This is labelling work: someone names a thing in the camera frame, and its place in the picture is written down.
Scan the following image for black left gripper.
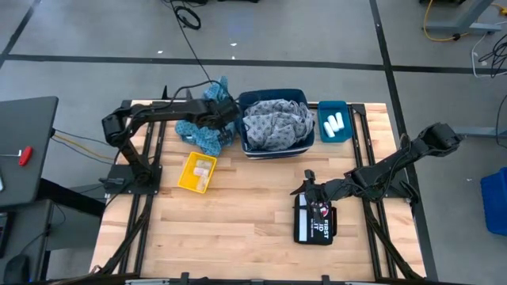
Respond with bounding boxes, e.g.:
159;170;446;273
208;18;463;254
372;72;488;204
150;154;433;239
209;98;241;149

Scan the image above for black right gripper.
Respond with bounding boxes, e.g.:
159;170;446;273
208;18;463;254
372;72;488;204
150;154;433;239
289;169;352;215

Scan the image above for blue patterned hospital gown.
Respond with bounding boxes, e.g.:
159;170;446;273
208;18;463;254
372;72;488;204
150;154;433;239
174;75;241;158

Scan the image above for grey patterned cloth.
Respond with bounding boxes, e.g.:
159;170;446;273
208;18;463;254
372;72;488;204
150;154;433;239
242;98;314;151

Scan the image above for navy fabric storage bin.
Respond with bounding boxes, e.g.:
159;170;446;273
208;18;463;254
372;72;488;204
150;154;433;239
236;88;317;160

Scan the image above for yellow plastic basket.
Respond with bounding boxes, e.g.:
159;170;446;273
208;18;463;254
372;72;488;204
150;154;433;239
177;151;219;195

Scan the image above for blue plastic bin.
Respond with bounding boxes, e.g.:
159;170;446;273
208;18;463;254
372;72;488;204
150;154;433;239
480;165;507;238

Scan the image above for black first aid kit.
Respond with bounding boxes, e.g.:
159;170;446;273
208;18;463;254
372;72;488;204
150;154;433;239
293;193;338;246

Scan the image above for small teal plastic tray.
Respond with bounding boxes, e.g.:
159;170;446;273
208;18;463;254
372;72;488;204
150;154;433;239
316;100;354;143

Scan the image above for grey desk foot bar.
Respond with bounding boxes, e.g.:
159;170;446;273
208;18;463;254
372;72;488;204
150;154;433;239
451;125;507;139

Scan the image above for grey side desk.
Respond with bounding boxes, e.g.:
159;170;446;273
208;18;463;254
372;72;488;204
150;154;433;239
0;96;59;209

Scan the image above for grey desk leg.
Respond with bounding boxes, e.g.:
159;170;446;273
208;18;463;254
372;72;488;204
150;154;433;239
425;0;504;35

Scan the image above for black computer mouse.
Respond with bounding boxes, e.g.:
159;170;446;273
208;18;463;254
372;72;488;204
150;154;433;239
2;254;31;284

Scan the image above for black aluminium table frame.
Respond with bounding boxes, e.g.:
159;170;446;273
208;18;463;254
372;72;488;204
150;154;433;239
89;85;427;285

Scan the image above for long black floor cable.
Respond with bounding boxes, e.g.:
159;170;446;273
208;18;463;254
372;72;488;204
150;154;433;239
169;0;215;87

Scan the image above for coiled black cable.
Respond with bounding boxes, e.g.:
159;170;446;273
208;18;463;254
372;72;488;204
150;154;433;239
173;4;202;31

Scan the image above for red-handled hex key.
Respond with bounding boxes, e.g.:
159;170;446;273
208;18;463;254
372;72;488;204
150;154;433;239
0;145;33;166

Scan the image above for yellow floor cable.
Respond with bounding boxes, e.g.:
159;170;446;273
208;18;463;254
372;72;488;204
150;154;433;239
421;0;507;43

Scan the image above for white floor cable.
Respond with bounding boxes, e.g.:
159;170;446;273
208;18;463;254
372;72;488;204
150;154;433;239
470;31;507;79

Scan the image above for black cable bundle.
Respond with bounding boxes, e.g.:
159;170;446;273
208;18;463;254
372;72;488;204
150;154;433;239
478;33;507;79

